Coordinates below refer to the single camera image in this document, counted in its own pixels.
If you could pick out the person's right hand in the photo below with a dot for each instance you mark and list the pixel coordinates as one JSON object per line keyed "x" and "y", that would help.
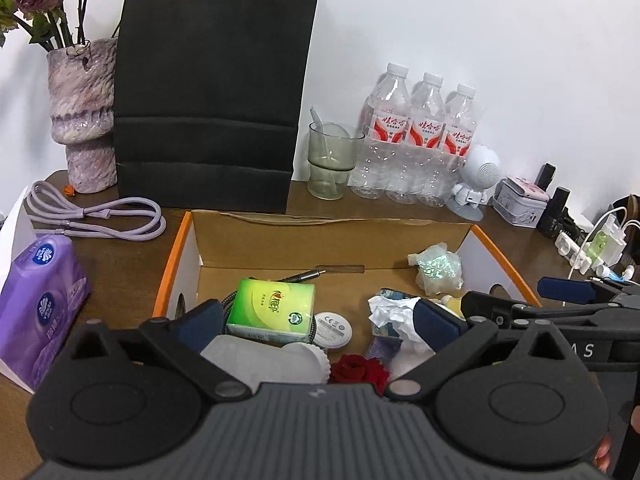
{"x": 602, "y": 455}

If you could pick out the white tissue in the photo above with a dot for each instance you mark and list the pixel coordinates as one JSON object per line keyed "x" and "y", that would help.
{"x": 390, "y": 312}

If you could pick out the white charger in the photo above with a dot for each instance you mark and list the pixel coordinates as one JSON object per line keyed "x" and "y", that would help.
{"x": 616, "y": 240}

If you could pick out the round white device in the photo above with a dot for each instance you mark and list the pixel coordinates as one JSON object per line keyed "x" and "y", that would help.
{"x": 332, "y": 329}

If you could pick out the red rose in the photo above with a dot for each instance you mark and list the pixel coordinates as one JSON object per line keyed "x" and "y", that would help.
{"x": 360, "y": 369}

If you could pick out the glass cup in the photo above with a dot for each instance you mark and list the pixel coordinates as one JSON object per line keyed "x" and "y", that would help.
{"x": 332, "y": 165}

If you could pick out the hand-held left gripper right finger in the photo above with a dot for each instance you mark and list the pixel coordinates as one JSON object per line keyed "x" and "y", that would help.
{"x": 440, "y": 329}

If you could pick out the white fluted lid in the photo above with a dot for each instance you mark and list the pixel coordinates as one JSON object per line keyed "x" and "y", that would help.
{"x": 307, "y": 360}

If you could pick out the red label water bottle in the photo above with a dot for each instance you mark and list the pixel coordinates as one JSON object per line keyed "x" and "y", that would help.
{"x": 422, "y": 135}
{"x": 382, "y": 130}
{"x": 457, "y": 145}

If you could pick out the clear plastic spoon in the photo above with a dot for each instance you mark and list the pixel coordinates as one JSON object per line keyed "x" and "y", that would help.
{"x": 320, "y": 125}

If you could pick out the black bottle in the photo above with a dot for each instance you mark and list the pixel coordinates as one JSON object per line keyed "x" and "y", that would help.
{"x": 556, "y": 212}

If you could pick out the small black box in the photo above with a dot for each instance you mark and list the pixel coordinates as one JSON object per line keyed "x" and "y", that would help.
{"x": 546, "y": 175}

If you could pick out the orange cardboard box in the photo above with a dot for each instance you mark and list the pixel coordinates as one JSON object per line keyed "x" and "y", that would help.
{"x": 280, "y": 245}

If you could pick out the iridescent plastic bag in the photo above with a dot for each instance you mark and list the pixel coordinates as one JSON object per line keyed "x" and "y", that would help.
{"x": 437, "y": 267}

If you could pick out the green tissue pack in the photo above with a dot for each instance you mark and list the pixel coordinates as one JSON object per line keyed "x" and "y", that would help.
{"x": 270, "y": 310}

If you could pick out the blue painted tissue pack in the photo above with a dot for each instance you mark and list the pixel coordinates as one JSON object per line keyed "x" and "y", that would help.
{"x": 395, "y": 292}

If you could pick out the dark pen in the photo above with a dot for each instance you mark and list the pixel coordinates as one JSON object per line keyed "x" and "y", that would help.
{"x": 300, "y": 276}

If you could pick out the small yellow bar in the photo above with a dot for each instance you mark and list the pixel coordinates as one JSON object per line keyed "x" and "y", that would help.
{"x": 452, "y": 306}

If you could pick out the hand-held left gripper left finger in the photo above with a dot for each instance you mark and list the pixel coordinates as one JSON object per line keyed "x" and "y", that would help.
{"x": 200, "y": 327}

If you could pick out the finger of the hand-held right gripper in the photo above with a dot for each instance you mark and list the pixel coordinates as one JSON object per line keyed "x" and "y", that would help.
{"x": 565, "y": 291}
{"x": 500, "y": 307}

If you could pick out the black paper bag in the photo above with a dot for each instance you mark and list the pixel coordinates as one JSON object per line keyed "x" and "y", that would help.
{"x": 215, "y": 90}

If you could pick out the purple tissue pack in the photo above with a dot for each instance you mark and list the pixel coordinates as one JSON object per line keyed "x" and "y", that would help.
{"x": 40, "y": 305}

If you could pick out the white robot speaker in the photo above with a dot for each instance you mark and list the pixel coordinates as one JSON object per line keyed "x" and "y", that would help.
{"x": 480, "y": 170}

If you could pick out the small white pink box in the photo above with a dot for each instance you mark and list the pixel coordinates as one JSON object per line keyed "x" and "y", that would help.
{"x": 517, "y": 207}

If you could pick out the translucent white container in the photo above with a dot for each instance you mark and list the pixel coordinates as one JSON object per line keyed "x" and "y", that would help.
{"x": 245, "y": 360}

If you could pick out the pink device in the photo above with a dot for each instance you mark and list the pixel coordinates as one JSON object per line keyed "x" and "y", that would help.
{"x": 525, "y": 186}

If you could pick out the purple mottled vase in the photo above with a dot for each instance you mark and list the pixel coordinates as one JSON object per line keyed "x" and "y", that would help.
{"x": 82, "y": 110}

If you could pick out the white power strip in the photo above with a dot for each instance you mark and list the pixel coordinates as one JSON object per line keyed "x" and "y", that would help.
{"x": 570, "y": 247}

